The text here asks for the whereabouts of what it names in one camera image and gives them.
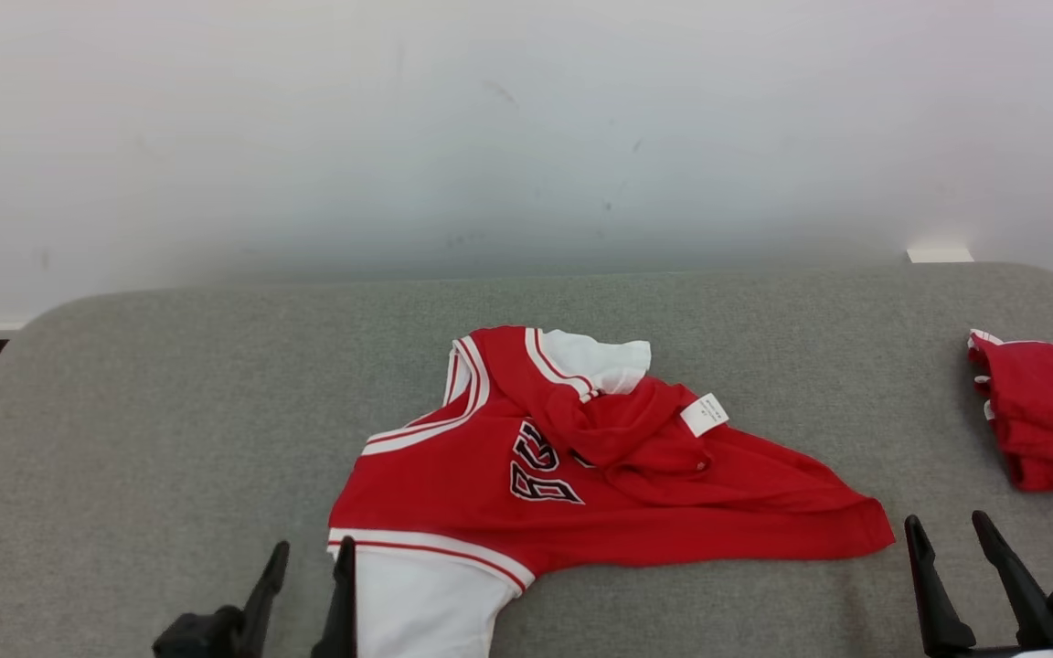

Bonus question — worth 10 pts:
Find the red white basketball jersey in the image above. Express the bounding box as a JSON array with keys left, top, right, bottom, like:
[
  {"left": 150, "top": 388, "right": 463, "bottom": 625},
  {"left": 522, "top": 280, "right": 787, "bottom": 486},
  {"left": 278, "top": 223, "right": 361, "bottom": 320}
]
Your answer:
[{"left": 327, "top": 325, "right": 896, "bottom": 658}]

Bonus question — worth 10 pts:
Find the red shorts white trim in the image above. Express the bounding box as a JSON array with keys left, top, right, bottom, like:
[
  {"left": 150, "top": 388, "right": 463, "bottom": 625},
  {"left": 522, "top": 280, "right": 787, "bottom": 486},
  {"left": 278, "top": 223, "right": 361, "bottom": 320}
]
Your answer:
[{"left": 967, "top": 329, "right": 1053, "bottom": 510}]

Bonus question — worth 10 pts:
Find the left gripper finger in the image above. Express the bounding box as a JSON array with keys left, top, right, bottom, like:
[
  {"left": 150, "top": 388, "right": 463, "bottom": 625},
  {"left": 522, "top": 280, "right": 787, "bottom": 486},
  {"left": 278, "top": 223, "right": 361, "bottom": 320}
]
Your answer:
[
  {"left": 239, "top": 540, "right": 291, "bottom": 658},
  {"left": 312, "top": 536, "right": 358, "bottom": 658}
]

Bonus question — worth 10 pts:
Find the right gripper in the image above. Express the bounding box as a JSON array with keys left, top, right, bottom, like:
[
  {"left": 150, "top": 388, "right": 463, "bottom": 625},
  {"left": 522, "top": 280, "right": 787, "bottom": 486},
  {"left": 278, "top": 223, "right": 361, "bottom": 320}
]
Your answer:
[{"left": 904, "top": 510, "right": 1053, "bottom": 658}]

